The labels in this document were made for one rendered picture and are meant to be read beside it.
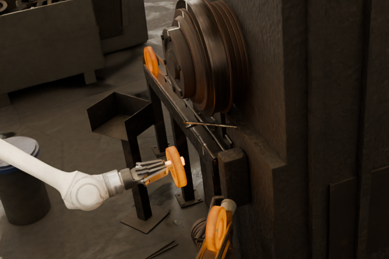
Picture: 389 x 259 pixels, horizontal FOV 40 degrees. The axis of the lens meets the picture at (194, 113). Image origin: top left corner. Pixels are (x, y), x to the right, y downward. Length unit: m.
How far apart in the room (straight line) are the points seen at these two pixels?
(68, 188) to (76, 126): 2.31
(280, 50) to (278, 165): 0.42
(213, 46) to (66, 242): 1.58
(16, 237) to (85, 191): 1.53
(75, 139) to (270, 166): 2.26
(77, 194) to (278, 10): 0.83
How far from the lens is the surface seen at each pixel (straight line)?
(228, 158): 2.06
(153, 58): 3.19
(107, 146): 3.76
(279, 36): 1.67
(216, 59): 1.90
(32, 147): 3.12
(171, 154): 1.95
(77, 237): 3.09
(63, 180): 1.81
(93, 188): 1.74
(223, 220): 1.93
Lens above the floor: 1.99
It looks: 30 degrees down
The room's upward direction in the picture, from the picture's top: 7 degrees counter-clockwise
